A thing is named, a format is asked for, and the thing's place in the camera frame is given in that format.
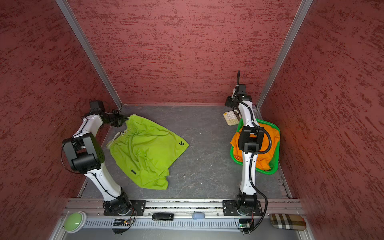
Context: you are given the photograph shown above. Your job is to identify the green plastic laundry basket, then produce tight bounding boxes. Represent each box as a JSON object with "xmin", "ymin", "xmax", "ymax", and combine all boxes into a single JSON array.
[{"xmin": 230, "ymin": 119, "xmax": 281, "ymax": 175}]

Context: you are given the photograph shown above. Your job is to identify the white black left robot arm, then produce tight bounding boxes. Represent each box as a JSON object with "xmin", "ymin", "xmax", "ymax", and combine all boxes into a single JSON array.
[{"xmin": 62, "ymin": 110, "xmax": 134, "ymax": 216}]

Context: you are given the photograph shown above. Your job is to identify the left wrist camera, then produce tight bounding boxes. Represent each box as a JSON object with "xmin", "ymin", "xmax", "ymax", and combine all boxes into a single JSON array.
[{"xmin": 89, "ymin": 100, "xmax": 105, "ymax": 115}]

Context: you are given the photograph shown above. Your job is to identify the aluminium front rail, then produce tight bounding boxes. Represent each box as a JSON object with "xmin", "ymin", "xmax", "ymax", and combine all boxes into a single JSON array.
[{"xmin": 59, "ymin": 197, "xmax": 304, "ymax": 232}]

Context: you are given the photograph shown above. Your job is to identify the circuit board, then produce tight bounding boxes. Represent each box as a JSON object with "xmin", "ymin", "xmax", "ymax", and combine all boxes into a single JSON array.
[
  {"xmin": 113, "ymin": 219, "xmax": 132, "ymax": 227},
  {"xmin": 239, "ymin": 219, "xmax": 254, "ymax": 230}
]

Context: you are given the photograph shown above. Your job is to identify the aluminium corner post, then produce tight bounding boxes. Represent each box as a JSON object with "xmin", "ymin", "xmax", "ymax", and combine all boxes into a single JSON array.
[
  {"xmin": 56, "ymin": 0, "xmax": 123, "ymax": 110},
  {"xmin": 256, "ymin": 0, "xmax": 313, "ymax": 112}
]

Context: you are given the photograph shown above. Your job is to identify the right aluminium corner post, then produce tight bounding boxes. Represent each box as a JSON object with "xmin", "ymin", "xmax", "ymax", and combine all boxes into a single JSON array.
[{"xmin": 256, "ymin": 0, "xmax": 313, "ymax": 112}]

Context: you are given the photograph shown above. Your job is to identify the black usb device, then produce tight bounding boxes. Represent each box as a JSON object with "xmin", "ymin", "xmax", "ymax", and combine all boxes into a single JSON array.
[{"xmin": 152, "ymin": 213, "xmax": 174, "ymax": 222}]

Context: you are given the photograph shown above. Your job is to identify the black corrugated cable conduit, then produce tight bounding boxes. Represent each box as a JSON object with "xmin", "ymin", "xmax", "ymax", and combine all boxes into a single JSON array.
[{"xmin": 235, "ymin": 70, "xmax": 273, "ymax": 233}]

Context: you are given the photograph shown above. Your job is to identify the orange shorts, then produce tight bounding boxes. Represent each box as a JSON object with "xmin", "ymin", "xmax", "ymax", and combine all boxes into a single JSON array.
[{"xmin": 230, "ymin": 122, "xmax": 281, "ymax": 172}]

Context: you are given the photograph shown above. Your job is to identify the right circuit board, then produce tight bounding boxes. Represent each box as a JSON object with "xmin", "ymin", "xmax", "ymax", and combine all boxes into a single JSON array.
[{"xmin": 239, "ymin": 219, "xmax": 254, "ymax": 230}]

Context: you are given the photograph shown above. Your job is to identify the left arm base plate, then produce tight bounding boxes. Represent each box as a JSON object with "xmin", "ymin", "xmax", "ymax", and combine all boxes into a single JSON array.
[{"xmin": 103, "ymin": 200, "xmax": 147, "ymax": 217}]

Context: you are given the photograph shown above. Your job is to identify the plaid patterned case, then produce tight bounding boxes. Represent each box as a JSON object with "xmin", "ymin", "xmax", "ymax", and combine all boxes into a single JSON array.
[{"xmin": 270, "ymin": 214, "xmax": 307, "ymax": 231}]

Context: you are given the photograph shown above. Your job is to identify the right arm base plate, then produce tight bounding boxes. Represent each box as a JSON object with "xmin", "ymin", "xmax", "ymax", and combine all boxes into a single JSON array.
[{"xmin": 222, "ymin": 200, "xmax": 263, "ymax": 217}]

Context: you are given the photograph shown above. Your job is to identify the left circuit board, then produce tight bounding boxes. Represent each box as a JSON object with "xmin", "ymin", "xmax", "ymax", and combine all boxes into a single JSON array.
[{"xmin": 113, "ymin": 219, "xmax": 132, "ymax": 227}]

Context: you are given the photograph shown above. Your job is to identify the lime green shorts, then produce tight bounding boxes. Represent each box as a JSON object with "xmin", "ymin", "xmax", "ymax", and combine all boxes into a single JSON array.
[{"xmin": 107, "ymin": 115, "xmax": 189, "ymax": 190}]

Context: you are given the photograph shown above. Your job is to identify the green round push button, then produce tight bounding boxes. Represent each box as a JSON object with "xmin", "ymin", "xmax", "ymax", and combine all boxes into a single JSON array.
[{"xmin": 64, "ymin": 211, "xmax": 87, "ymax": 234}]

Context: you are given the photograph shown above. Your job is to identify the light blue small object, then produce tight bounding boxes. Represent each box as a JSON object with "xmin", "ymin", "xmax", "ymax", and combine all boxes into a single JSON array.
[{"xmin": 193, "ymin": 212, "xmax": 205, "ymax": 220}]

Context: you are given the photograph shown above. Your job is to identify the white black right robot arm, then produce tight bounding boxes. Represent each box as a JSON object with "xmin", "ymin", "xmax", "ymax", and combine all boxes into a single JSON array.
[{"xmin": 226, "ymin": 93, "xmax": 264, "ymax": 216}]

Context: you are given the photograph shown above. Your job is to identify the cream desk calculator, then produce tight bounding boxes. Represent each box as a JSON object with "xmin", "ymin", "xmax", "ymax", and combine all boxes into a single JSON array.
[{"xmin": 223, "ymin": 110, "xmax": 242, "ymax": 126}]

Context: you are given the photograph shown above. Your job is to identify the left aluminium corner post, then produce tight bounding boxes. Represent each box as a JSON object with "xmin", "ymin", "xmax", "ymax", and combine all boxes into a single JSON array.
[{"xmin": 56, "ymin": 0, "xmax": 123, "ymax": 110}]

